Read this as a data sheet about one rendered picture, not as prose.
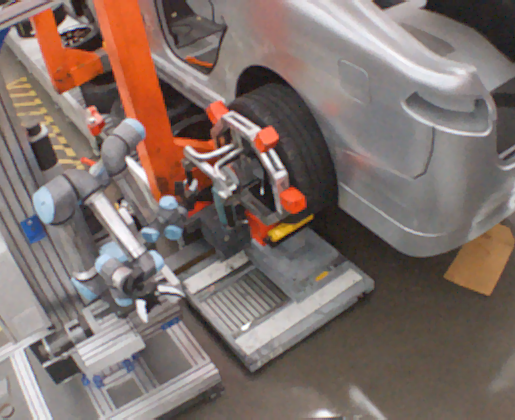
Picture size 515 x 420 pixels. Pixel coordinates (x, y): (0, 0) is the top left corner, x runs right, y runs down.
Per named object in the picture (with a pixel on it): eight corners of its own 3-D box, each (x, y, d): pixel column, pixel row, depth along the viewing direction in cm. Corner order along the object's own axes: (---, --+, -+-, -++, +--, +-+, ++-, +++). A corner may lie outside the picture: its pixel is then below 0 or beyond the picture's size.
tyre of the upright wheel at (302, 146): (335, 109, 252) (248, 66, 298) (291, 132, 244) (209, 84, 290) (348, 225, 294) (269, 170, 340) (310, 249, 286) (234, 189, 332)
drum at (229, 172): (267, 184, 287) (262, 160, 278) (229, 206, 280) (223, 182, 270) (250, 171, 297) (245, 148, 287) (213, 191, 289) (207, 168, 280)
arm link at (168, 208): (165, 212, 254) (171, 231, 261) (178, 196, 261) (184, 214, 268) (150, 209, 257) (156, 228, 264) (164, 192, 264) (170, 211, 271)
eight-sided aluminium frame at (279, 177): (297, 237, 287) (283, 143, 251) (286, 244, 284) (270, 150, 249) (234, 185, 323) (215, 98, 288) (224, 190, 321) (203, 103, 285)
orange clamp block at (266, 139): (275, 147, 262) (280, 137, 254) (260, 155, 259) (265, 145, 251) (266, 134, 263) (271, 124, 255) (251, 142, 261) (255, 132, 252)
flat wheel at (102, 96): (136, 67, 523) (129, 44, 508) (174, 86, 481) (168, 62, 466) (73, 100, 496) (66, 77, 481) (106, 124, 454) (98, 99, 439)
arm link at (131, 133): (74, 188, 275) (111, 130, 234) (92, 169, 285) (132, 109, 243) (92, 205, 277) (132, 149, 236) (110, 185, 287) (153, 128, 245)
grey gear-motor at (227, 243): (283, 237, 360) (275, 192, 337) (224, 273, 345) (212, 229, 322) (265, 222, 372) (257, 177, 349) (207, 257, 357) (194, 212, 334)
